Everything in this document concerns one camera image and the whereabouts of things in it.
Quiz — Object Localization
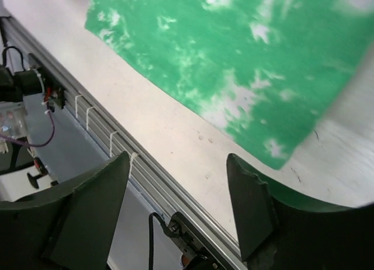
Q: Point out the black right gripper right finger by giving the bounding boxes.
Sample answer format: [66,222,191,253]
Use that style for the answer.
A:
[226,153,373,269]

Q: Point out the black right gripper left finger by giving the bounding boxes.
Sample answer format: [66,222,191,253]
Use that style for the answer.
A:
[1,153,130,269]

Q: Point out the green tie-dye trousers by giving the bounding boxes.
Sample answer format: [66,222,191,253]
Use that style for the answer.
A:
[85,0,373,169]

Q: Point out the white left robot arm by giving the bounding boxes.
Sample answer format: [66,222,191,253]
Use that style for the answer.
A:
[1,46,46,103]

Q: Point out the aluminium rail frame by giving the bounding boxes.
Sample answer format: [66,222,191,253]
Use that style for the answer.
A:
[1,17,246,269]

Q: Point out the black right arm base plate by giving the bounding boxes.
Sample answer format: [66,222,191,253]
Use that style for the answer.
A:
[168,212,233,270]

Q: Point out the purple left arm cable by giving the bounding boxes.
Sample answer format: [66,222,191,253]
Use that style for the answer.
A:
[0,110,56,148]

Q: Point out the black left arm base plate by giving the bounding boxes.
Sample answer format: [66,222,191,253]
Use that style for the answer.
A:
[27,53,66,109]

